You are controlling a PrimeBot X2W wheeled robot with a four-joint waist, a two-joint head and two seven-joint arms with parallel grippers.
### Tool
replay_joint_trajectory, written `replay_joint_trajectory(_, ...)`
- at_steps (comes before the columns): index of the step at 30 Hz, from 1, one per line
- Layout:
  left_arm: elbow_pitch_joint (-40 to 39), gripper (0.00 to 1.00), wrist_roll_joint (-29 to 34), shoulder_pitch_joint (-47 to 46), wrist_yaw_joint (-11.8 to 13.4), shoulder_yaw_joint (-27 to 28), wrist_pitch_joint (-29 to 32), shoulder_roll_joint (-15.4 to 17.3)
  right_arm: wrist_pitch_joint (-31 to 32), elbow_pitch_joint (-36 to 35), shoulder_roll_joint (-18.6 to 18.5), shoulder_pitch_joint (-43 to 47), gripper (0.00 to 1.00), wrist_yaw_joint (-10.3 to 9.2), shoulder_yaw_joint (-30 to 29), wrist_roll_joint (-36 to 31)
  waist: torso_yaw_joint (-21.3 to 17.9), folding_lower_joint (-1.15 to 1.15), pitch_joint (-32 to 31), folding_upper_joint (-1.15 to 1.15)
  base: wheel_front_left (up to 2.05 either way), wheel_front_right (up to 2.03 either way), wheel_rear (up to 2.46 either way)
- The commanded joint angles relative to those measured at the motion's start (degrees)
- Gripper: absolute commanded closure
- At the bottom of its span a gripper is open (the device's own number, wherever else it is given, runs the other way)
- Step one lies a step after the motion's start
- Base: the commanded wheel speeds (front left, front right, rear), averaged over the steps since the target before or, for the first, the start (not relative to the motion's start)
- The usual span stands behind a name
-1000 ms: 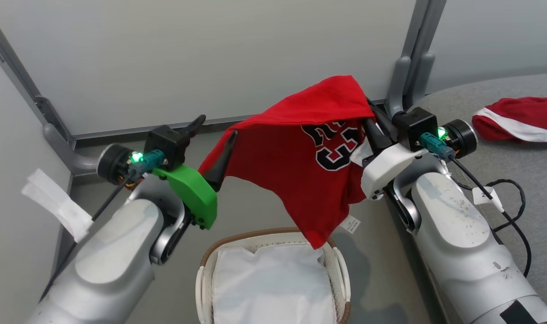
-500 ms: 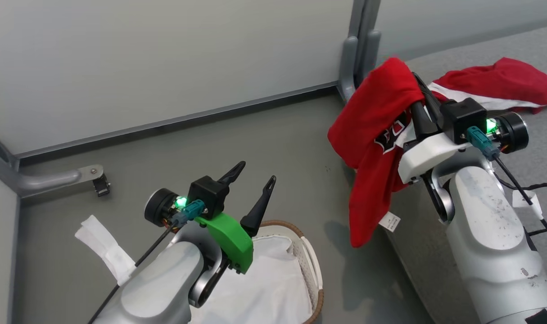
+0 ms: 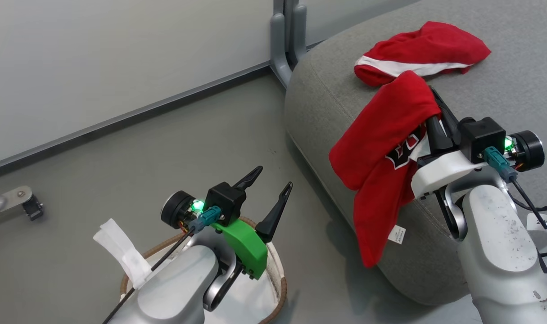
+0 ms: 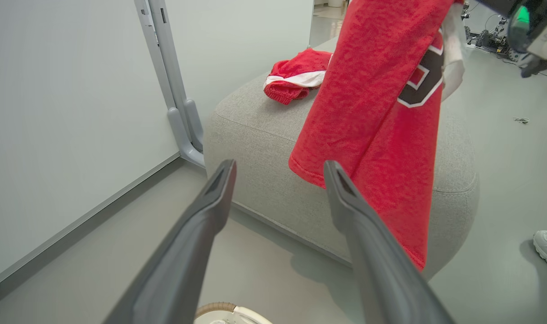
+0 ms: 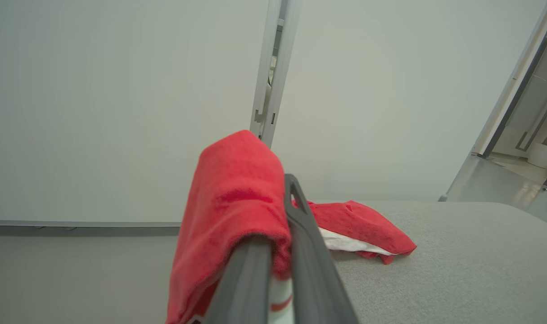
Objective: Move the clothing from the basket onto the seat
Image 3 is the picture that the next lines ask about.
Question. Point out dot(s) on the grey partition bottom rail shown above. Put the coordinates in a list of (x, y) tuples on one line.
[(120, 119)]

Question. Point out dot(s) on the black caster wheel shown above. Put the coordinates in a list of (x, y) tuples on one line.
[(32, 208)]

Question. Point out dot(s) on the grey fabric sofa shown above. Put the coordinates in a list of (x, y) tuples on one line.
[(327, 90)]

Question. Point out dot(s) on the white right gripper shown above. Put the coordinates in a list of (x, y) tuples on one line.
[(440, 173)]

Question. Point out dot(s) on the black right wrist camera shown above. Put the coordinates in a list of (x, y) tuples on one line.
[(480, 135)]

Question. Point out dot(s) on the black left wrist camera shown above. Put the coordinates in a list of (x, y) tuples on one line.
[(223, 200)]

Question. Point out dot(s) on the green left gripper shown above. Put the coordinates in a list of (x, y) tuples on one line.
[(248, 245)]

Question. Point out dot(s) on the red shorts with white stripe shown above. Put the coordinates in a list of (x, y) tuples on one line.
[(381, 130)]

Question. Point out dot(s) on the woven laundry basket white liner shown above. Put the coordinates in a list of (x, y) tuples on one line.
[(250, 301)]

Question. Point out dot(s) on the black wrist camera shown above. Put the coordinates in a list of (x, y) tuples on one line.
[(480, 135), (223, 200)]

